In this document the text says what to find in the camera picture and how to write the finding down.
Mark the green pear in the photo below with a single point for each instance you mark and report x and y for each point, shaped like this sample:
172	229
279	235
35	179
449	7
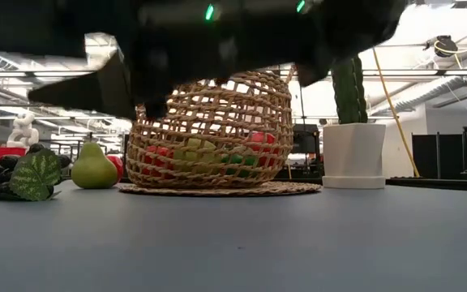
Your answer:
195	154
93	168

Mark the green lime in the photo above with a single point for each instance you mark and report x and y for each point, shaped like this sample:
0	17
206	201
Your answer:
237	162

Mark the woven wicker basket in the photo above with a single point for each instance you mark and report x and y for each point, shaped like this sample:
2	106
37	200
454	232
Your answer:
201	180

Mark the round woven placemat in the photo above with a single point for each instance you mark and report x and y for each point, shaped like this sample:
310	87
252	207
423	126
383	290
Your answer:
290	188

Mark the green cactus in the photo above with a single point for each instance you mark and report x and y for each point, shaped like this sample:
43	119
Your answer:
349	93

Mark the white hexagonal plant pot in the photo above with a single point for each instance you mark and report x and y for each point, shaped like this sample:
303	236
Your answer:
353	154

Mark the black grapes with leaf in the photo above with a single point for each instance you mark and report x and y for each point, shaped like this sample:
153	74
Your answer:
35	174

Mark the red container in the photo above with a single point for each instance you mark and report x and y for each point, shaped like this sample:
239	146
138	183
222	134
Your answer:
2	153

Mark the red and yellow apple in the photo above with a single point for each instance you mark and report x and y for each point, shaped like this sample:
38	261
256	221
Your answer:
264	146

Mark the white sculpture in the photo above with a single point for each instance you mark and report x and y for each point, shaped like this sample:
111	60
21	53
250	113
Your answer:
22	131

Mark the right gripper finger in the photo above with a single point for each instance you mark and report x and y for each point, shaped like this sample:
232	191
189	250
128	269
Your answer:
26	24
99	89

